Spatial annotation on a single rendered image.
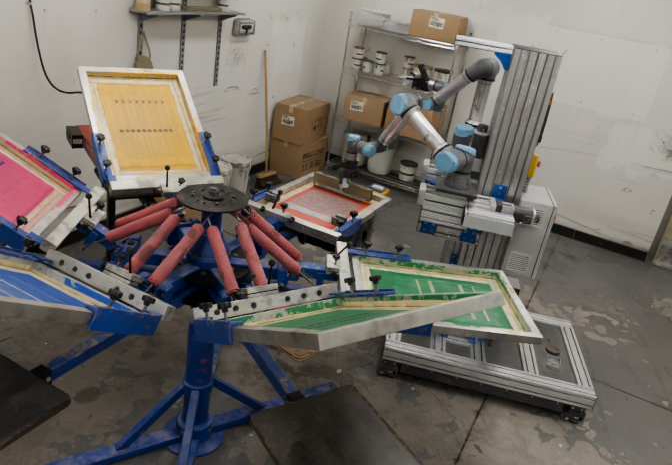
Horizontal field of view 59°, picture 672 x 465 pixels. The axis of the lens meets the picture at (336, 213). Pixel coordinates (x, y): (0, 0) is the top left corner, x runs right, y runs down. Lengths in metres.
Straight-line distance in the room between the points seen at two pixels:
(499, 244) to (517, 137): 0.65
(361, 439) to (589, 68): 5.07
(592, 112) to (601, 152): 0.41
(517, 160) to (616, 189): 3.20
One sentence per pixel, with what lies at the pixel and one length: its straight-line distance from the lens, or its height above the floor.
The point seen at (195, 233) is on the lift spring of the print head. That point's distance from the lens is 2.39.
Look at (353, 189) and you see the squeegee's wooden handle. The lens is 3.67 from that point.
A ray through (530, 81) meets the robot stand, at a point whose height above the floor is 1.87.
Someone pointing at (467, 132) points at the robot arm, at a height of 1.46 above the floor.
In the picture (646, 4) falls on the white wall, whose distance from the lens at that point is 6.40.
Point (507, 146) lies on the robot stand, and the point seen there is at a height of 1.50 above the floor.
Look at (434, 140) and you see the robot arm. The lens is 3.21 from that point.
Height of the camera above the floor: 2.29
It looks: 23 degrees down
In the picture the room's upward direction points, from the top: 10 degrees clockwise
